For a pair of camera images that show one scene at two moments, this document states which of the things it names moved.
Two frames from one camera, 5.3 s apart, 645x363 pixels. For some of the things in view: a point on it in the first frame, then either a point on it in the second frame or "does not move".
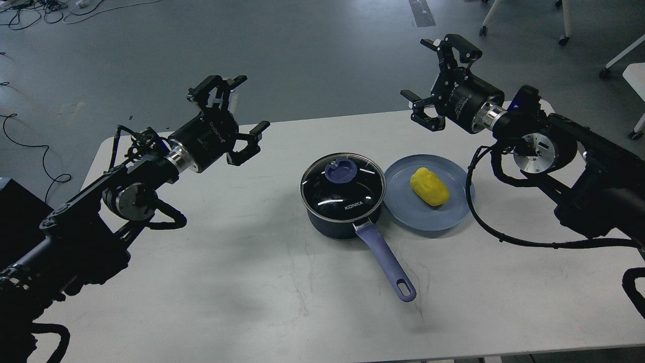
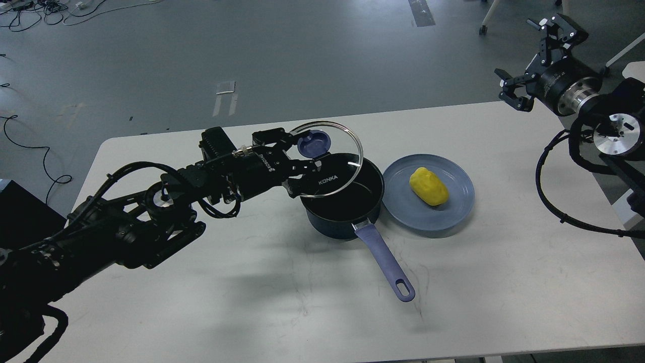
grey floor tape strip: x=422 y=13 does not move
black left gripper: x=208 y=137 -> x=259 y=169
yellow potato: x=429 y=186 does not move
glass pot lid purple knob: x=343 y=171 -> x=314 y=143
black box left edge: x=21 y=214 does not move
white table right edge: x=635 y=74 does not move
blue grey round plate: x=405 y=206 does not move
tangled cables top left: x=21 y=14 does not move
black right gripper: x=467 y=101 -> x=563 y=82
